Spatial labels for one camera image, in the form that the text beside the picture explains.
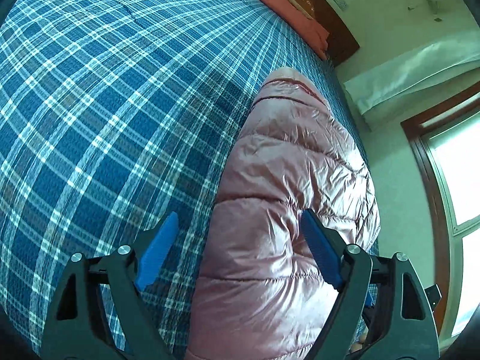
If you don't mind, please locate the pink quilted down jacket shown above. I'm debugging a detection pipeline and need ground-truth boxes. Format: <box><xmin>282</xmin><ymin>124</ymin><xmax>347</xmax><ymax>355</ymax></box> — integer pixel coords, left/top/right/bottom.
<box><xmin>185</xmin><ymin>67</ymin><xmax>381</xmax><ymax>359</ymax></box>

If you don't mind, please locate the right window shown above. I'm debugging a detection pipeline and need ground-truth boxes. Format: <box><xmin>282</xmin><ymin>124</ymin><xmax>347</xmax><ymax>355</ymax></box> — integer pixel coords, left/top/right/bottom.
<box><xmin>401</xmin><ymin>84</ymin><xmax>479</xmax><ymax>345</ymax></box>

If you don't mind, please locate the green curtain right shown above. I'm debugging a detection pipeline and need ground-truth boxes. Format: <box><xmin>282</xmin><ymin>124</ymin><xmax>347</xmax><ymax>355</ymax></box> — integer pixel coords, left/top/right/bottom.
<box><xmin>344</xmin><ymin>30</ymin><xmax>479</xmax><ymax>116</ymax></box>

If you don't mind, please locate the blue plaid bed sheet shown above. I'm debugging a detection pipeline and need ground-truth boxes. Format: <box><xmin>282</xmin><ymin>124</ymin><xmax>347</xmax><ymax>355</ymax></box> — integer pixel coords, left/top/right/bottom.
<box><xmin>1</xmin><ymin>0</ymin><xmax>360</xmax><ymax>358</ymax></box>

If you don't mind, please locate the dark wooden headboard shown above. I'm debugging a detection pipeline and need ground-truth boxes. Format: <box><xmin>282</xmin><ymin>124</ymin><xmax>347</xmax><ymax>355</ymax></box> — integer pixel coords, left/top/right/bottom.
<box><xmin>311</xmin><ymin>0</ymin><xmax>360</xmax><ymax>67</ymax></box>

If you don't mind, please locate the orange red pillow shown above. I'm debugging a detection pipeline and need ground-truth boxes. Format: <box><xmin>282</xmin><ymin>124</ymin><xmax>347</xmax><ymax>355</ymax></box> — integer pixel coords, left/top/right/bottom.
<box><xmin>260</xmin><ymin>0</ymin><xmax>329</xmax><ymax>60</ymax></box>

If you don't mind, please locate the wall power socket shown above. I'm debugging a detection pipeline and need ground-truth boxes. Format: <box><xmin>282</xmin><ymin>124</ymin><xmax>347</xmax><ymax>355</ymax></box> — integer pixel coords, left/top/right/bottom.
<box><xmin>333</xmin><ymin>0</ymin><xmax>348</xmax><ymax>11</ymax></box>

